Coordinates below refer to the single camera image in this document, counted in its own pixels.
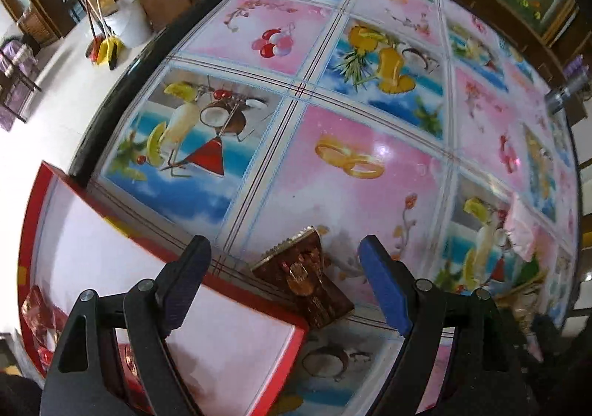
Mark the dark red snack packet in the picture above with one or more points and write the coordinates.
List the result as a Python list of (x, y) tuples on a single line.
[(129, 360)]

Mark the dark wooden door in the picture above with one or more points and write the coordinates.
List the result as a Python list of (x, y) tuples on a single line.
[(51, 4)]

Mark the grey metal cup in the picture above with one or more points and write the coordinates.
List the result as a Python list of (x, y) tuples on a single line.
[(562, 94)]

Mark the red cardboard box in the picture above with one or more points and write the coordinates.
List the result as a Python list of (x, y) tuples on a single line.
[(115, 249)]

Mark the white plastic bucket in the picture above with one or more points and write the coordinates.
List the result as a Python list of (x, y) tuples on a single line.
[(129, 20)]

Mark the brown gold snack packet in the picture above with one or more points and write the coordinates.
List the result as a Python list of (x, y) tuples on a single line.
[(305, 286)]

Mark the gold clear snack packet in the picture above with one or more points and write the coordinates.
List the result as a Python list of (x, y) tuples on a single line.
[(522, 305)]

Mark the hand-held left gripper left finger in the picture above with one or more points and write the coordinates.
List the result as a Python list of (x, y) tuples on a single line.
[(185, 282)]

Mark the dark wooden chair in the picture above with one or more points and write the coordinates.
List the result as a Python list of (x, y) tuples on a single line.
[(23, 76)]

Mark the pale pink snack packet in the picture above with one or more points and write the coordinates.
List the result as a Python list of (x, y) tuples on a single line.
[(520, 231)]

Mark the purple cushioned chair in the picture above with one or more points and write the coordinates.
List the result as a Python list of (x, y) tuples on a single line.
[(14, 64)]

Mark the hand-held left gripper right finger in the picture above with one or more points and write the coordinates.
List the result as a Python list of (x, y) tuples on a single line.
[(386, 286)]

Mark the printed fruit tablecloth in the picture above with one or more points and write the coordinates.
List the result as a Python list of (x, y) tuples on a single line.
[(370, 143)]

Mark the yellow dustpan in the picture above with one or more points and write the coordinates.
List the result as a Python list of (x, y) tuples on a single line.
[(110, 50)]

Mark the pink brown snack packet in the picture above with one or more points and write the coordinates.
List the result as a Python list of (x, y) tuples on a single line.
[(39, 314)]

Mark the red broom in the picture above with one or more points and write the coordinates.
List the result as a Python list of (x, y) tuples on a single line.
[(94, 50)]

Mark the black dining table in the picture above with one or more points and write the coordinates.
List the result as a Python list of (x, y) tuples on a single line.
[(124, 106)]

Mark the purple plastic bag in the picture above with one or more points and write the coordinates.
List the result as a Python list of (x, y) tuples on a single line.
[(576, 66)]

